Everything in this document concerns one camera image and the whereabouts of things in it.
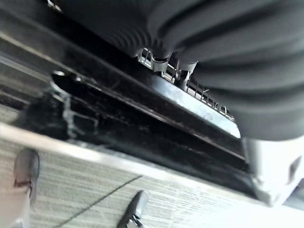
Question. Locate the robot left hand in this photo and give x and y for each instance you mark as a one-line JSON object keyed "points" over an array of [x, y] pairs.
{"points": [[237, 47]]}

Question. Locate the black dishwasher door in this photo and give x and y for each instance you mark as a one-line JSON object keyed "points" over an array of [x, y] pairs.
{"points": [[142, 133]]}

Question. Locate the silver robot leg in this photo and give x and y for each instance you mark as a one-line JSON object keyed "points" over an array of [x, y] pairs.
{"points": [[12, 211]]}

